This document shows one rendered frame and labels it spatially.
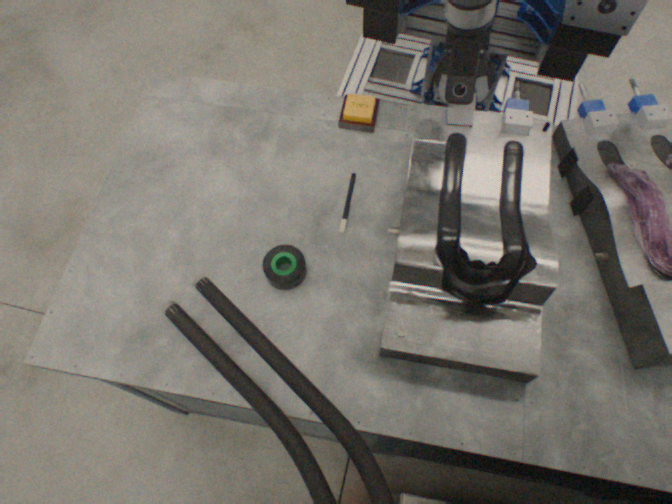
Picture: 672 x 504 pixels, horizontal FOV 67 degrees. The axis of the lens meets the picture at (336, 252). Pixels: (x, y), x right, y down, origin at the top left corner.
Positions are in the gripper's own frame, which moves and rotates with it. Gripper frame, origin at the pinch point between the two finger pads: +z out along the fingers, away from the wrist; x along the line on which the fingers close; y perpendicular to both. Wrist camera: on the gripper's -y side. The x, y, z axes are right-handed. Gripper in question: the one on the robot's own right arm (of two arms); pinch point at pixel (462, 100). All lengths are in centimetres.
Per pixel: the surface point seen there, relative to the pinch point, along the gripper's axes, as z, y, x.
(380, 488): -10, -68, 4
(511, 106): 5.4, 2.7, -9.4
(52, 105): 77, 41, 174
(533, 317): 4.8, -38.7, -16.0
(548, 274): -1.7, -32.8, -16.8
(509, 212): 4.4, -20.1, -10.6
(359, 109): 7.7, 1.9, 21.4
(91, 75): 81, 60, 164
